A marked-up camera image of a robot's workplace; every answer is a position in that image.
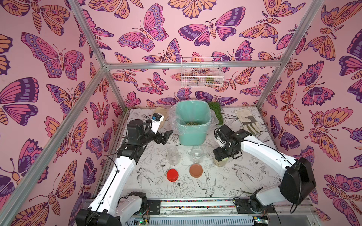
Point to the brown jar lid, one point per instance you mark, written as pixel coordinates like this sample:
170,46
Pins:
196,170

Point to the teal plastic trash bin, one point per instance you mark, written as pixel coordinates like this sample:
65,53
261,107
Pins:
192,140

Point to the white wire basket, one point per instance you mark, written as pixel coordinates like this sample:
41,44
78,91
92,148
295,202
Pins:
202,74

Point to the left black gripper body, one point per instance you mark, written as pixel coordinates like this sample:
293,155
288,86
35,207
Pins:
157,138

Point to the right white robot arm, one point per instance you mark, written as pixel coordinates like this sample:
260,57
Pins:
298,180

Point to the pile of dumped peanuts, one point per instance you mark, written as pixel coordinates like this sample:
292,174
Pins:
194,124

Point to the aluminium front rail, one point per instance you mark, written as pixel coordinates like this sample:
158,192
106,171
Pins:
203,204

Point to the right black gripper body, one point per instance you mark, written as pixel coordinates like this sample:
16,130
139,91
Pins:
222,152

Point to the right beige work glove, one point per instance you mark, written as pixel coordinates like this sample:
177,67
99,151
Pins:
248,121

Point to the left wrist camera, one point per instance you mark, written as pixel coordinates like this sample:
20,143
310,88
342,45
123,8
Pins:
156,120

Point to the clear plastic bin liner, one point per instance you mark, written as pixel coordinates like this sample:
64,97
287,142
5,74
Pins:
172,118

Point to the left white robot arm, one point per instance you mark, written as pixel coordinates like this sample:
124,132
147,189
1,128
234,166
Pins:
138,136

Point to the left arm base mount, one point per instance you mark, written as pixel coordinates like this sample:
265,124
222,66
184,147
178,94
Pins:
148,207

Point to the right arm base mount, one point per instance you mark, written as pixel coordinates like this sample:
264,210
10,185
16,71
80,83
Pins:
251,205

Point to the green artificial grass mat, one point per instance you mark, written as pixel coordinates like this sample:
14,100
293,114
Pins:
216,107

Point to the clear jar of peanuts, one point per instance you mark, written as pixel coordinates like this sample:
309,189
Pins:
173,156

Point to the red jar lid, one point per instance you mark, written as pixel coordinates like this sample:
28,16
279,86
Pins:
172,175

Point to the green-lid peanut jar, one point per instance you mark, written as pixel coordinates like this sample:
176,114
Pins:
221,163

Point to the brown-lid peanut jar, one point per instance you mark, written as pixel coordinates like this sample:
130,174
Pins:
197,154

